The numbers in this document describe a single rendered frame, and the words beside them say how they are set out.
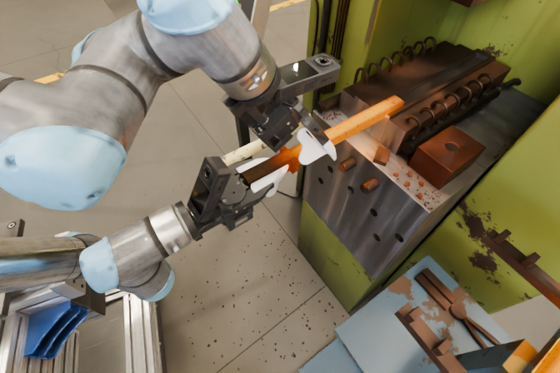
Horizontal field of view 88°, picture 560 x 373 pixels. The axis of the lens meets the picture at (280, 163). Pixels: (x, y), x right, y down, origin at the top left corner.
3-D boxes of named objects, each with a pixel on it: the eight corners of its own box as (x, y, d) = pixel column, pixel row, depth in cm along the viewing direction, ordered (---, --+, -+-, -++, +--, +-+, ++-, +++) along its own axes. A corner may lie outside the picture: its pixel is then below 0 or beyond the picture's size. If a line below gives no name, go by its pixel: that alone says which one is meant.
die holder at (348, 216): (374, 280, 94) (430, 213, 59) (302, 198, 113) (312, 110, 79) (476, 196, 114) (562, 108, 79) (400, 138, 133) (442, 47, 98)
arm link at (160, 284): (137, 256, 62) (113, 232, 54) (184, 270, 60) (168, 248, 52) (113, 293, 57) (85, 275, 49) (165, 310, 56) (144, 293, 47)
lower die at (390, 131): (394, 155, 69) (407, 129, 62) (337, 109, 79) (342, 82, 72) (495, 92, 84) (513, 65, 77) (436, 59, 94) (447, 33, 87)
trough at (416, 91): (387, 121, 66) (389, 116, 64) (370, 108, 68) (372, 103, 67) (492, 62, 81) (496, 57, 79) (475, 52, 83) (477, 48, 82)
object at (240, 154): (217, 177, 104) (214, 168, 100) (211, 167, 107) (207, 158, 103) (313, 128, 120) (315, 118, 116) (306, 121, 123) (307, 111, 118)
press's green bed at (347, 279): (347, 313, 130) (374, 281, 94) (297, 246, 150) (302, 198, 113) (427, 245, 150) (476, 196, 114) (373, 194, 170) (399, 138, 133)
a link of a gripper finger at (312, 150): (315, 176, 51) (280, 141, 48) (339, 153, 51) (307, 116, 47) (321, 184, 48) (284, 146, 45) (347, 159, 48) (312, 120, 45)
